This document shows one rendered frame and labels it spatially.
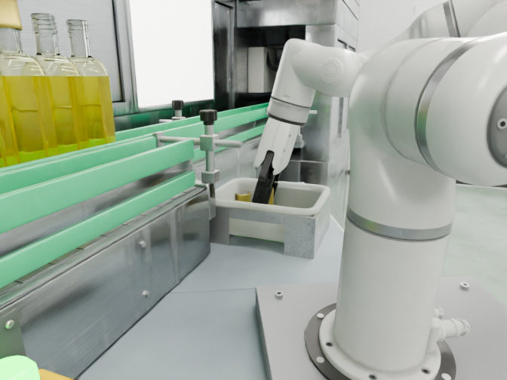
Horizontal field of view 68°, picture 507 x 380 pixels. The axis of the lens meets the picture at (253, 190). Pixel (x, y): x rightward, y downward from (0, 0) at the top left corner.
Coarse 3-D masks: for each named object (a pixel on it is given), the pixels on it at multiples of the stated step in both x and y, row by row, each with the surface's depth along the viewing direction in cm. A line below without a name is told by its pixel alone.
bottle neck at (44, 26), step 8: (32, 16) 48; (40, 16) 48; (48, 16) 49; (32, 24) 49; (40, 24) 48; (48, 24) 49; (40, 32) 49; (48, 32) 49; (56, 32) 50; (40, 40) 49; (48, 40) 49; (56, 40) 50; (40, 48) 49; (48, 48) 50; (56, 48) 50
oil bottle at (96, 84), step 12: (72, 60) 54; (84, 60) 54; (96, 60) 56; (84, 72) 54; (96, 72) 56; (84, 84) 54; (96, 84) 56; (108, 84) 58; (84, 96) 55; (96, 96) 56; (108, 96) 58; (96, 108) 56; (108, 108) 59; (96, 120) 56; (108, 120) 59; (96, 132) 57; (108, 132) 59; (96, 144) 57
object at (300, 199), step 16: (224, 192) 80; (240, 192) 87; (288, 192) 83; (304, 192) 82; (320, 192) 81; (256, 208) 69; (272, 208) 68; (288, 208) 67; (304, 208) 83; (320, 208) 69
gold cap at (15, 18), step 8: (0, 0) 43; (8, 0) 43; (16, 0) 44; (0, 8) 43; (8, 8) 43; (16, 8) 44; (0, 16) 43; (8, 16) 44; (16, 16) 44; (0, 24) 43; (8, 24) 44; (16, 24) 44
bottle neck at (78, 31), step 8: (72, 24) 54; (80, 24) 54; (72, 32) 54; (80, 32) 54; (88, 32) 56; (72, 40) 54; (80, 40) 54; (88, 40) 55; (72, 48) 55; (80, 48) 55; (88, 48) 55
